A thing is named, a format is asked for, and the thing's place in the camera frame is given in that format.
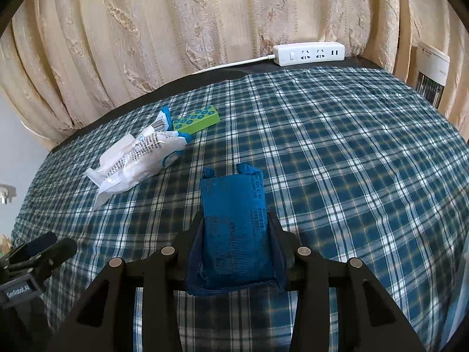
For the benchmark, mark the green toy brick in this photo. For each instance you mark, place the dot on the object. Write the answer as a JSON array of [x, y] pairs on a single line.
[[197, 120]]

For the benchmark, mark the beige patterned curtain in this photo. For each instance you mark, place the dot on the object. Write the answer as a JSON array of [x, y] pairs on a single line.
[[66, 63]]

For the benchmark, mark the dark blue snack packet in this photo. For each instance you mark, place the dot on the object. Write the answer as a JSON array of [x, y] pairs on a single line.
[[236, 247]]

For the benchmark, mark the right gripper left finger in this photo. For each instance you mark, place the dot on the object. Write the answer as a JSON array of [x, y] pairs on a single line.
[[103, 317]]

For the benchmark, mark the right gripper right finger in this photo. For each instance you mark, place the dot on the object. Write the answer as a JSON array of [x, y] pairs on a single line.
[[368, 317]]

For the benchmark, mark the plaid blue tablecloth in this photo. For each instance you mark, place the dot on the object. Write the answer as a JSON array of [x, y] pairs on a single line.
[[355, 162]]

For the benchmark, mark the white power strip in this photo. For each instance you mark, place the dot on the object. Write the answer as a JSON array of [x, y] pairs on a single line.
[[308, 52]]

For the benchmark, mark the white plastic packet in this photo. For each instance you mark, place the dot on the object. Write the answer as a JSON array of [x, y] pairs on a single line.
[[133, 159]]

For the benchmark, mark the white tower fan heater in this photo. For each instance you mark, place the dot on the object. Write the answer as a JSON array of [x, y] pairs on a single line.
[[431, 74]]

